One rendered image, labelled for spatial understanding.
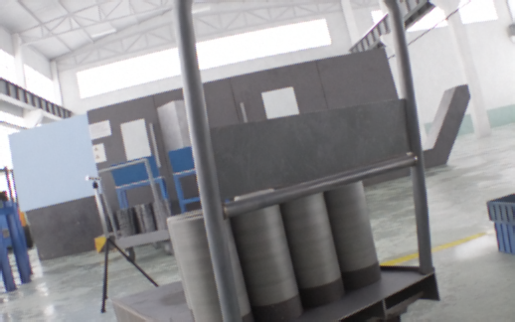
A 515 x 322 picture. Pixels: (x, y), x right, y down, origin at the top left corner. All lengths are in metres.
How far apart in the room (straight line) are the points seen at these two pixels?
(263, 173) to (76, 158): 6.83
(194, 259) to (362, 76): 6.98
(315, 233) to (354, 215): 0.13
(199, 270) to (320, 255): 0.29
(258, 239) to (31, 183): 6.95
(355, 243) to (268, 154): 0.40
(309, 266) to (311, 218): 0.11
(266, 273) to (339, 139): 0.32
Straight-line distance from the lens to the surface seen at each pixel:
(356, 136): 1.07
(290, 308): 1.13
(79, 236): 7.73
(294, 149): 0.97
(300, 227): 1.15
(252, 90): 7.54
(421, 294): 1.32
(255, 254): 1.09
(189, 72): 0.86
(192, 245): 1.04
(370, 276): 1.27
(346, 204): 1.23
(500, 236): 2.33
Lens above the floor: 0.59
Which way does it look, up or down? level
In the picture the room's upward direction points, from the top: 13 degrees counter-clockwise
